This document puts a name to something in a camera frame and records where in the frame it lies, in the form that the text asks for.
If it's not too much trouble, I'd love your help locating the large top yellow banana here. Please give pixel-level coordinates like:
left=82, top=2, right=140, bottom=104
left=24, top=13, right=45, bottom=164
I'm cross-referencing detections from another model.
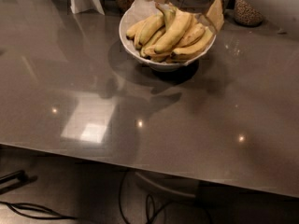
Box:
left=154, top=10, right=192, bottom=54

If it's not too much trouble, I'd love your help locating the white paper bowl liner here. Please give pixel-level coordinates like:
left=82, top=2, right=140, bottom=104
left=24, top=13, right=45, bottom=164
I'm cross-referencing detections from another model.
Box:
left=123, top=0, right=160, bottom=28

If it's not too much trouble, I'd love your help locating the green stemmed back banana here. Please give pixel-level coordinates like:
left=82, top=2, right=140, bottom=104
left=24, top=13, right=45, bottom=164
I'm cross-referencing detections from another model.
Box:
left=155, top=3, right=175, bottom=30

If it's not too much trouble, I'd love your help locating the right edge yellow banana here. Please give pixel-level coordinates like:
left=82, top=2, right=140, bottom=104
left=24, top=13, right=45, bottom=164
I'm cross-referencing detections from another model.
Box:
left=170, top=28, right=214, bottom=60

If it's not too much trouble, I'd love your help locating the middle right yellow banana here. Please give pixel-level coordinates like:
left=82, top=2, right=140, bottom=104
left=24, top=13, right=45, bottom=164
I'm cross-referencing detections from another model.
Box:
left=176, top=23, right=206, bottom=48

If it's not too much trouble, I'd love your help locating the left upper yellow banana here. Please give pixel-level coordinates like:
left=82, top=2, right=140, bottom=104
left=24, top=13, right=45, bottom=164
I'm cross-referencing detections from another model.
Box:
left=139, top=14, right=164, bottom=46

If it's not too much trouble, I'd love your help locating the white ceramic bowl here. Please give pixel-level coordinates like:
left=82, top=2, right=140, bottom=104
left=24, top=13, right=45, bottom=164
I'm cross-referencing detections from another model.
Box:
left=119, top=7, right=216, bottom=72

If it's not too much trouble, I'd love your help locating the far left yellow banana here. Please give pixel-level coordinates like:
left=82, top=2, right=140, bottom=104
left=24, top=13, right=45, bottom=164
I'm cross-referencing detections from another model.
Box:
left=126, top=20, right=146, bottom=40

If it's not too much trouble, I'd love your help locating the lower left yellow banana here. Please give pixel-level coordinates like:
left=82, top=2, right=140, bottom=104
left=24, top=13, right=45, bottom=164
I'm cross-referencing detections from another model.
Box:
left=140, top=27, right=165, bottom=58

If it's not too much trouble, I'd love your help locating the right glass grain jar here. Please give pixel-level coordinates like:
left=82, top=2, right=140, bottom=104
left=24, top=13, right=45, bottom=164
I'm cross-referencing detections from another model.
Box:
left=234, top=0, right=263, bottom=26

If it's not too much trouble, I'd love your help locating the table pedestal base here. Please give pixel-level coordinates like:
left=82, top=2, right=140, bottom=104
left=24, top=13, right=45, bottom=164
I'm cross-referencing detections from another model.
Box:
left=135, top=171, right=198, bottom=202

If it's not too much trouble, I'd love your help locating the black floor cable centre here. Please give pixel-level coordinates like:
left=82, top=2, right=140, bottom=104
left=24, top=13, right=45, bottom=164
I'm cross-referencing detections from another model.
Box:
left=117, top=170, right=214, bottom=224

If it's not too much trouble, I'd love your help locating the black floor cable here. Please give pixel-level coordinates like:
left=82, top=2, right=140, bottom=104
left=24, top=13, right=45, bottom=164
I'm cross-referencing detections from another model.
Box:
left=0, top=201, right=78, bottom=220
left=117, top=170, right=214, bottom=224

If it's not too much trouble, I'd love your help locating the dark metal floor bracket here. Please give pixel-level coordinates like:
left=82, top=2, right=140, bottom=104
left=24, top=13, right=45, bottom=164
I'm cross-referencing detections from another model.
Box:
left=0, top=170, right=37, bottom=195

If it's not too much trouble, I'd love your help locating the black floor cable left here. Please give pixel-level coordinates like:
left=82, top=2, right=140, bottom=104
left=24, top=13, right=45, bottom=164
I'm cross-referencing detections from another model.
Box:
left=0, top=201, right=78, bottom=220

